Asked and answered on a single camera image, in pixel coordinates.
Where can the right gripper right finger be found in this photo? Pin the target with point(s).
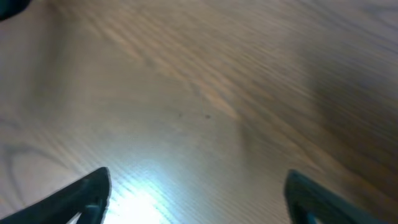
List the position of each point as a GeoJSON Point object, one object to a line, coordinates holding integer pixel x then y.
{"type": "Point", "coordinates": [308, 202]}

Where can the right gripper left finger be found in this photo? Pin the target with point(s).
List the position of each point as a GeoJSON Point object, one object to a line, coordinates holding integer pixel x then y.
{"type": "Point", "coordinates": [88, 197]}

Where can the folded black garment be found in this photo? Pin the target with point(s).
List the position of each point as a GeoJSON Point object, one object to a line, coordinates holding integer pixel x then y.
{"type": "Point", "coordinates": [10, 8]}

